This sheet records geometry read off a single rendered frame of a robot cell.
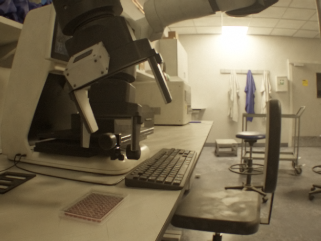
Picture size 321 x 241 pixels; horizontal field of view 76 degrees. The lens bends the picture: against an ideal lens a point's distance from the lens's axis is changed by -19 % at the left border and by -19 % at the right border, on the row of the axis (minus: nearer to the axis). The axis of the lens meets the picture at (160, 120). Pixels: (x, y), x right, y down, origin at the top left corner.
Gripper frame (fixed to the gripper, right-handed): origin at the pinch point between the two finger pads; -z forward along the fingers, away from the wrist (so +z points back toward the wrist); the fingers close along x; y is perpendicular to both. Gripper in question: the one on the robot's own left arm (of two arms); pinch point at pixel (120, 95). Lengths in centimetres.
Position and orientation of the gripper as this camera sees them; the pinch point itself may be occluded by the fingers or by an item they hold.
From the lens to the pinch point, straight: 32.1
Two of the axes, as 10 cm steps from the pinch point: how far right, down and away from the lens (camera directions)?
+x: -9.3, 3.4, 1.4
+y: -0.8, 1.8, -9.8
